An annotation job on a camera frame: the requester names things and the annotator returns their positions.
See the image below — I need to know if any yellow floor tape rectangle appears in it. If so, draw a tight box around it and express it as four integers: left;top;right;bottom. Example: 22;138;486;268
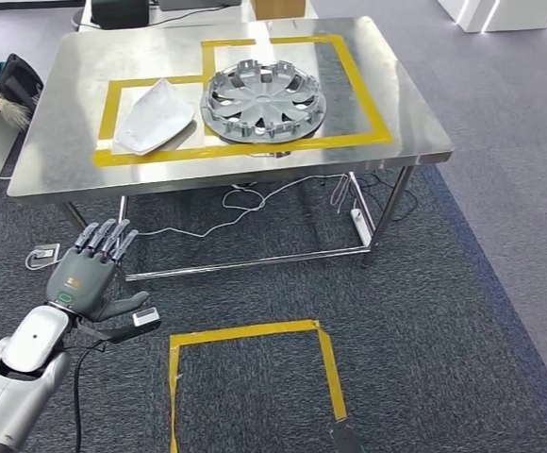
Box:
168;319;349;453

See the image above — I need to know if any pink wire bundle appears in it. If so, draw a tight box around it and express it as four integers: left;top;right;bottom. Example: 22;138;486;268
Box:
330;175;351;215

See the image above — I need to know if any silver wheel hubcap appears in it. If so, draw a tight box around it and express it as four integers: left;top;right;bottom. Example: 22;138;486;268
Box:
199;59;327;145

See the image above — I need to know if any black bag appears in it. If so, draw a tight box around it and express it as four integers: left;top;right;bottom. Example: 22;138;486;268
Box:
0;53;45;117

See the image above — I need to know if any brown cardboard box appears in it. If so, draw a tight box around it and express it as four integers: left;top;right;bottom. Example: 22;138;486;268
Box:
249;0;306;21

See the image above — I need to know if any grey laptop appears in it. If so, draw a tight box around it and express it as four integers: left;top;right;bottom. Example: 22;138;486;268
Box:
158;0;242;12

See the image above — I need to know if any stainless steel workbench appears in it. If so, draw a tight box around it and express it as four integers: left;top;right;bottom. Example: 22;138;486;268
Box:
6;15;454;282

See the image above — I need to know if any white plastic mirror shell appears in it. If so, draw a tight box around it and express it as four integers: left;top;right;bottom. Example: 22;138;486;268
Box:
113;77;196;157

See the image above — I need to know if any white display block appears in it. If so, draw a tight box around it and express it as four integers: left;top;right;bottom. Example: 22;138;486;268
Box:
436;0;547;34

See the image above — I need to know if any black laptop cable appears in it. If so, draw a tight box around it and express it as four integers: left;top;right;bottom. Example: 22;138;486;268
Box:
148;6;227;29

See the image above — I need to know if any black zip case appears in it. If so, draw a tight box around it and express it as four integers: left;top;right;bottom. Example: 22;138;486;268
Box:
90;0;150;30

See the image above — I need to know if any white power strip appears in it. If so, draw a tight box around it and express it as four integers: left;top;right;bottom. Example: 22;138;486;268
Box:
350;208;373;247

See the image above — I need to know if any yellow tape on workbench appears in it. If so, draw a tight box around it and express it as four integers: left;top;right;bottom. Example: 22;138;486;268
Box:
91;34;393;169

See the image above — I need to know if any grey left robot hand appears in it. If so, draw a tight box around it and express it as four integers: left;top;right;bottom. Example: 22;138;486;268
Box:
45;218;151;324

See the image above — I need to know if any white table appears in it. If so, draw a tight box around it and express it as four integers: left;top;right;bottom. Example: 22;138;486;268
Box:
77;0;319;34

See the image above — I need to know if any black floor cable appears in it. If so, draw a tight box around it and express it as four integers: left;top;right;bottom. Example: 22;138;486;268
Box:
363;170;418;223

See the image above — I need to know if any grey floor socket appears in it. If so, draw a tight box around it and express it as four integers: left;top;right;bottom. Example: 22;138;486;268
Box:
30;243;61;269

